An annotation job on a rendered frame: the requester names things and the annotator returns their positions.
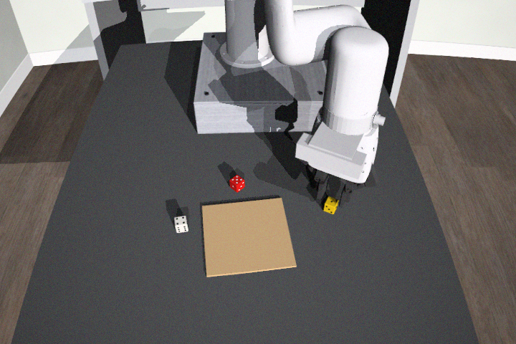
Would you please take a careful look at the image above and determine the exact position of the tan square mat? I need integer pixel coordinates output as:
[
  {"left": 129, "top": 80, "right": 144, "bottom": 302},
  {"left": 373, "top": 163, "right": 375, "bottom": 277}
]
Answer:
[{"left": 202, "top": 198, "right": 297, "bottom": 277}]

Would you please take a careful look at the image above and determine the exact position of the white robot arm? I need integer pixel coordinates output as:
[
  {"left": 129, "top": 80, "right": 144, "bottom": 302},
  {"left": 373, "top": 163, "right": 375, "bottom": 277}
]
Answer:
[{"left": 219, "top": 0, "right": 388, "bottom": 179}]

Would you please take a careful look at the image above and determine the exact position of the yellow die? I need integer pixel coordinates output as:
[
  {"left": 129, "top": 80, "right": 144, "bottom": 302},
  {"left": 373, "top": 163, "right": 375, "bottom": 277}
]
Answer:
[{"left": 323, "top": 197, "right": 338, "bottom": 214}]

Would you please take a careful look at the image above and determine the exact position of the white die with black pips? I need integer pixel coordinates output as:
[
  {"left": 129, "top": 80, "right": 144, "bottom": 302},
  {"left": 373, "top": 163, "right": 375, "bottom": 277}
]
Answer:
[{"left": 174, "top": 216, "right": 188, "bottom": 233}]

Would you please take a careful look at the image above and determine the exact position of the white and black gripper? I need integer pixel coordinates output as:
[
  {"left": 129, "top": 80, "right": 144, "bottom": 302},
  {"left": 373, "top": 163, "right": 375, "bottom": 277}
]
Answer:
[{"left": 299, "top": 107, "right": 378, "bottom": 208}]

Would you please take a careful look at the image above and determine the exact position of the red die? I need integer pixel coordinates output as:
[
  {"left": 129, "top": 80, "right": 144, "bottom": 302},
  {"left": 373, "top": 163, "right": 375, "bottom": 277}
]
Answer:
[{"left": 229, "top": 175, "right": 245, "bottom": 192}]

